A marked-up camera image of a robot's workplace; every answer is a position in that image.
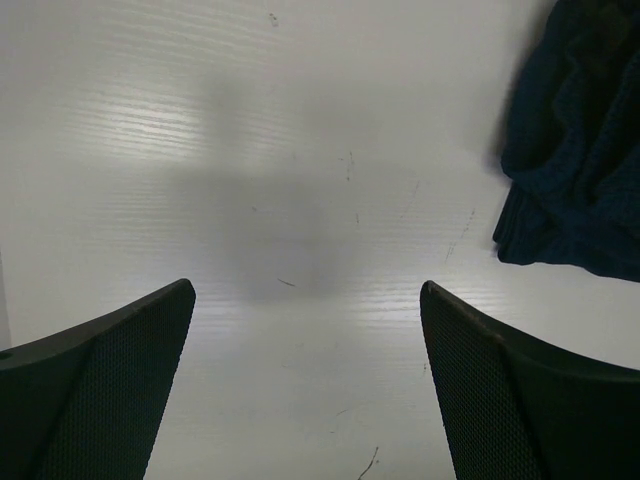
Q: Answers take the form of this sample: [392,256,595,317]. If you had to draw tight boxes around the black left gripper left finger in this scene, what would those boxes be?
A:
[1,279,195,479]

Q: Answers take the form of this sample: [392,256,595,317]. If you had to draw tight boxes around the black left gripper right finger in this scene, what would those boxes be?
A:
[420,281,639,479]

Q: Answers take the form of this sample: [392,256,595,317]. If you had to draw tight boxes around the navy blue shorts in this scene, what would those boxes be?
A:
[493,1,639,282]

